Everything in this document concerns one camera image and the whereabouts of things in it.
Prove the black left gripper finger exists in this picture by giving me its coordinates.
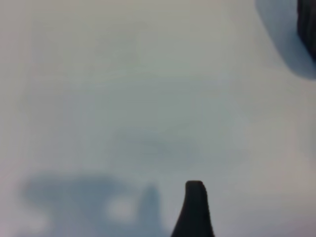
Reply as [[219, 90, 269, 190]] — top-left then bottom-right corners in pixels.
[[170, 180, 215, 237]]

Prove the dark brown woven wicker basket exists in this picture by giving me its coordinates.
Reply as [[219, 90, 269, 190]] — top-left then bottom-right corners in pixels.
[[297, 0, 316, 63]]

